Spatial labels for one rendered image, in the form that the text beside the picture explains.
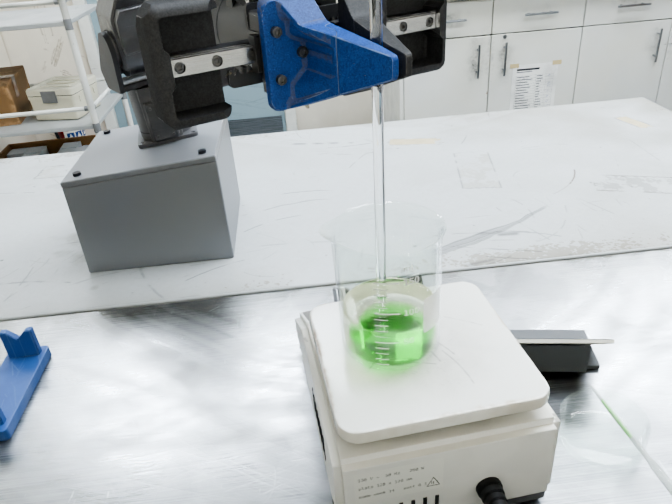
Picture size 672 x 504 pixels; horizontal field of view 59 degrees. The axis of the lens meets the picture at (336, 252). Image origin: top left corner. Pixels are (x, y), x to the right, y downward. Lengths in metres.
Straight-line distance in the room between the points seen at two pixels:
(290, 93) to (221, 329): 0.28
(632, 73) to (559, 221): 2.48
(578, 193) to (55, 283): 0.61
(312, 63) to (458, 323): 0.18
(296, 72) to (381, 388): 0.18
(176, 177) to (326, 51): 0.34
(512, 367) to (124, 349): 0.34
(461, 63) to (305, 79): 2.51
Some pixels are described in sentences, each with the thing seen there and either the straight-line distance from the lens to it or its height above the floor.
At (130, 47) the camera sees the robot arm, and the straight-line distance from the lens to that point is 0.63.
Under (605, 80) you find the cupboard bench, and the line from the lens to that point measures 3.11.
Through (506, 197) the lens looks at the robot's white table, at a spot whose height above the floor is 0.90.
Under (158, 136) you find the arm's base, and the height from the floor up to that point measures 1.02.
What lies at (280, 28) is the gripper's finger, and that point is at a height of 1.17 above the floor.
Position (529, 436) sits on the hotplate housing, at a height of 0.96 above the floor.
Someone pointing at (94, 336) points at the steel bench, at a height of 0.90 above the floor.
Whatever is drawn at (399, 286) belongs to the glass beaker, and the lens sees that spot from 0.31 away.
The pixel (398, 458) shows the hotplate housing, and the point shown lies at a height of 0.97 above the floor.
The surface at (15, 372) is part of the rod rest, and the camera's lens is 0.56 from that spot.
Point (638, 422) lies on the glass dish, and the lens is 0.46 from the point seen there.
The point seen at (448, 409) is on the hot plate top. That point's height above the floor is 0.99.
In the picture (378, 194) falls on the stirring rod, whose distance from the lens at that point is 0.33.
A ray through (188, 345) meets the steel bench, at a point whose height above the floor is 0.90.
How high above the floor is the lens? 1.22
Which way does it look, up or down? 30 degrees down
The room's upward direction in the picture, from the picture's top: 4 degrees counter-clockwise
